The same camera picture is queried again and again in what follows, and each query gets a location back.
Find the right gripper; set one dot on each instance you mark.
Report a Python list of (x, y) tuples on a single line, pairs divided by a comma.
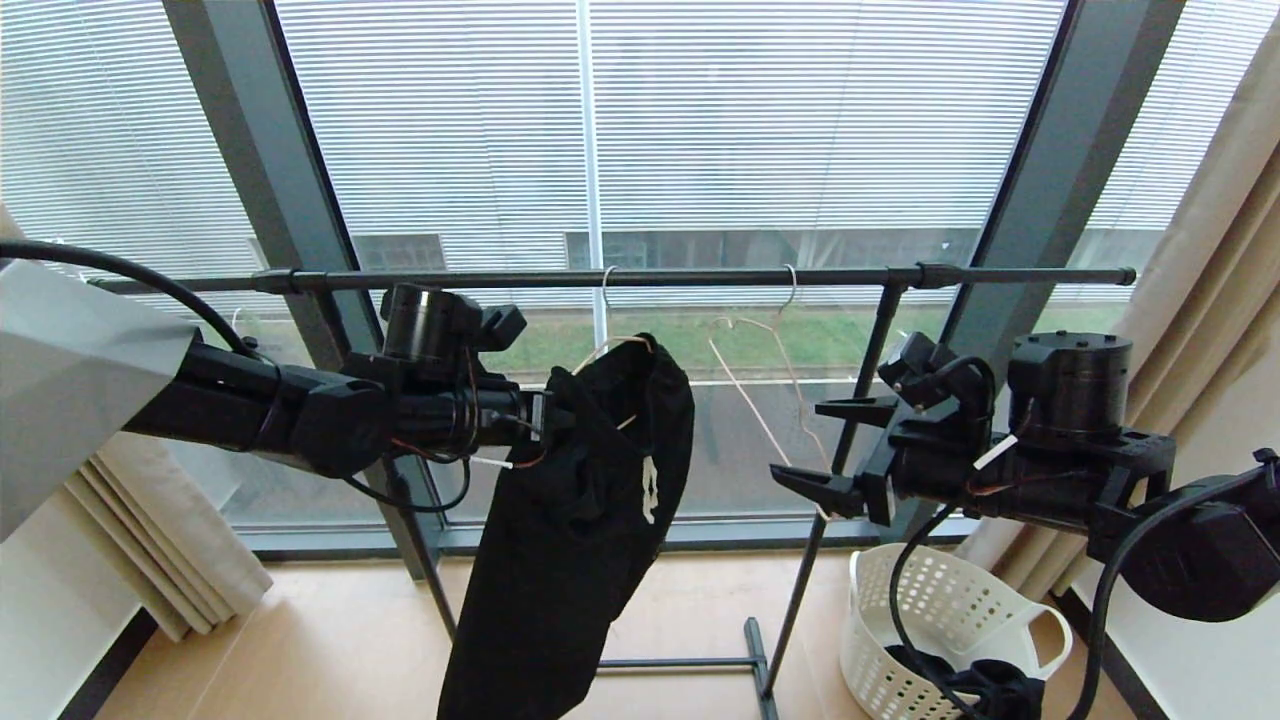
[(940, 475)]

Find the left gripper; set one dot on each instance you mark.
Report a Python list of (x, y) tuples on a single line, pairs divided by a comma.
[(500, 418)]

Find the pink clothes hanger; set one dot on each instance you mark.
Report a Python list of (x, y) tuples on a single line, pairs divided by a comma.
[(760, 419), (630, 340)]

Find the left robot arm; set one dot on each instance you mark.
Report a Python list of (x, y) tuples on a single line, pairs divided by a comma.
[(250, 410)]

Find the white laundry basket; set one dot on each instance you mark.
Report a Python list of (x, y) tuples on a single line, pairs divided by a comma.
[(940, 600)]

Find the black clothes rack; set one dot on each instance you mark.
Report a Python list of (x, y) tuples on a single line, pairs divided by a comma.
[(750, 277)]

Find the heap of clothes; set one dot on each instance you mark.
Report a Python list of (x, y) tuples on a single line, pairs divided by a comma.
[(1000, 690)]

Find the window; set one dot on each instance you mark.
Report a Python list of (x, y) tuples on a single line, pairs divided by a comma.
[(800, 120)]

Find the beige curtain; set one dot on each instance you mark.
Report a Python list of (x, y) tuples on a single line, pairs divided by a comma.
[(170, 540), (1220, 250)]

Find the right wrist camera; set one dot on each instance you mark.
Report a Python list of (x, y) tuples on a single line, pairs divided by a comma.
[(920, 365)]

